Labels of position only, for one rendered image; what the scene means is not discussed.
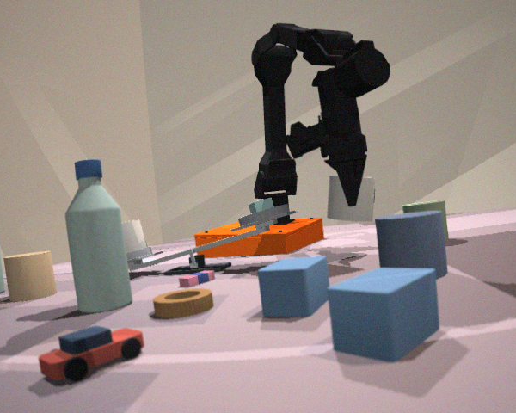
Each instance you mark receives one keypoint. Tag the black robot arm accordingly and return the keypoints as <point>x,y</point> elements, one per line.
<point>358,69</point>

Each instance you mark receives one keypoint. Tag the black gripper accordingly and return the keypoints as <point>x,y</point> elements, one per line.
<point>345,145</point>

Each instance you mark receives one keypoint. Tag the red toy car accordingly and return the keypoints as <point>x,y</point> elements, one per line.
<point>84,349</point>

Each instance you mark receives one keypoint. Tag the dark blue cylinder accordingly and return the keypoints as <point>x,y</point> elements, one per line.
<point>412,240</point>

